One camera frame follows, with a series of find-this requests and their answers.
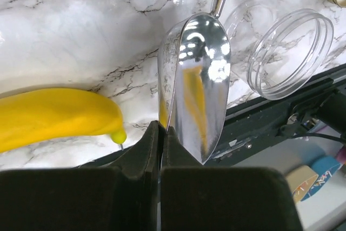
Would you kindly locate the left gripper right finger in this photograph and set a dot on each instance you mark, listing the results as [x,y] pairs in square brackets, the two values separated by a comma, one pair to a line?
[196,197]

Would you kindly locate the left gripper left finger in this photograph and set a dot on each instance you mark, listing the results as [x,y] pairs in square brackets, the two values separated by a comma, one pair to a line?
[120,196]

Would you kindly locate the shiny metal scoop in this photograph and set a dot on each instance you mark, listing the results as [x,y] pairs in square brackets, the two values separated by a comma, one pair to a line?
[194,65]

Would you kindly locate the yellow banana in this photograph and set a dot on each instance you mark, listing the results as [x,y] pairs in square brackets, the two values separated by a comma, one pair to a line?
[45,114]

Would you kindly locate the clear plastic jar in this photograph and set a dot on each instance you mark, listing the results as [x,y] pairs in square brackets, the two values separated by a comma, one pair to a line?
[276,48]

